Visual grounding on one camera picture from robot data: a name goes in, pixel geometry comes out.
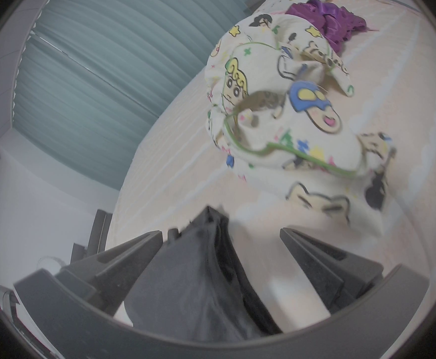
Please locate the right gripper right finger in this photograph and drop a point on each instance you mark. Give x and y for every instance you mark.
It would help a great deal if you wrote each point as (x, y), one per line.
(326, 271)

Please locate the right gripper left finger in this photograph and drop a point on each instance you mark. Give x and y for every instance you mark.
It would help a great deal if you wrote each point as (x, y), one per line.
(124, 260)

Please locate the black T-shirt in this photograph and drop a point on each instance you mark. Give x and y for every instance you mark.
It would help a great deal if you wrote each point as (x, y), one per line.
(188, 282)

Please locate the bed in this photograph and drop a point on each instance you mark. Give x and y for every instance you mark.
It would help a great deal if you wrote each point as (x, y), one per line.
(408, 107)

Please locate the blue-green curtain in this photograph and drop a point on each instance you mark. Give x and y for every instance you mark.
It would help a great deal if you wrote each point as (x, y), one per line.
(83, 118)
(135, 32)

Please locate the white printed pyjama garment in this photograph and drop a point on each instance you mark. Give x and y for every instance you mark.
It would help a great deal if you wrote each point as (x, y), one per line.
(270, 133)

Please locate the purple garment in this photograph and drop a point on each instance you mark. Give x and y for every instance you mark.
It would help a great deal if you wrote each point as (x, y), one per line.
(334, 17)

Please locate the grey bedside table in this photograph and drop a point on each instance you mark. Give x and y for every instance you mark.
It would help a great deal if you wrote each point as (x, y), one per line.
(256, 1)

